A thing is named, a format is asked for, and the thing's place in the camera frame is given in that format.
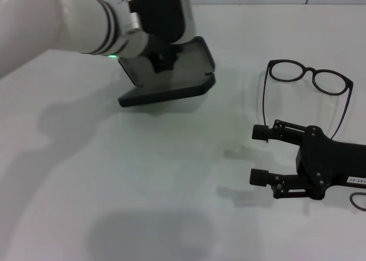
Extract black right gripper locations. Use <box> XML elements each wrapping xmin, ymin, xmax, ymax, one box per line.
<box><xmin>249</xmin><ymin>118</ymin><xmax>366</xmax><ymax>201</ymax></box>

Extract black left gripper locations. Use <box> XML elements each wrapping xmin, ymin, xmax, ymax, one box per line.
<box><xmin>146</xmin><ymin>37</ymin><xmax>184</xmax><ymax>73</ymax></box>

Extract black glasses case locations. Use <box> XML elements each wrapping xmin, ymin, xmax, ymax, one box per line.
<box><xmin>118</xmin><ymin>36</ymin><xmax>216</xmax><ymax>109</ymax></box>

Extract black round-frame glasses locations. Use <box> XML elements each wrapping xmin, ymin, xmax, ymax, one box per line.
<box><xmin>264</xmin><ymin>59</ymin><xmax>355</xmax><ymax>144</ymax></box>

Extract left gripper cable with plug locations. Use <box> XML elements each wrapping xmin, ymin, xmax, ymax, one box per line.
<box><xmin>128</xmin><ymin>11</ymin><xmax>141</xmax><ymax>30</ymax></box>

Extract gripper cable with plug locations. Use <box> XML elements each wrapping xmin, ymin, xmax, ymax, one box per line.
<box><xmin>349</xmin><ymin>191</ymin><xmax>366</xmax><ymax>212</ymax></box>
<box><xmin>128</xmin><ymin>11</ymin><xmax>141</xmax><ymax>30</ymax></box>

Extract right gripper cable with plug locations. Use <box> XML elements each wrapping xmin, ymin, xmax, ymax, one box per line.
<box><xmin>349</xmin><ymin>191</ymin><xmax>366</xmax><ymax>212</ymax></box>

